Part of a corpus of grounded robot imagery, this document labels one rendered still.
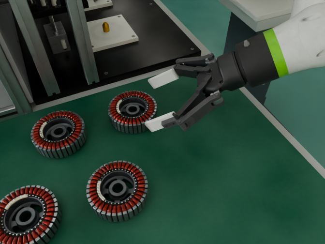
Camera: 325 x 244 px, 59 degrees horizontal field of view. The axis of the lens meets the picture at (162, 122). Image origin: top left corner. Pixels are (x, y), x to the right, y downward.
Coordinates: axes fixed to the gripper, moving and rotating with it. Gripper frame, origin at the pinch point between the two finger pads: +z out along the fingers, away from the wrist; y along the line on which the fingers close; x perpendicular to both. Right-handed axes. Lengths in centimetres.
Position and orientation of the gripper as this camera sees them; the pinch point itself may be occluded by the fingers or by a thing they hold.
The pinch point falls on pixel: (154, 102)
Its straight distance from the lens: 64.4
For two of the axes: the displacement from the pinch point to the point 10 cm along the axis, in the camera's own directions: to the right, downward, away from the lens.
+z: -8.7, 3.2, 3.8
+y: 0.2, -7.5, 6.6
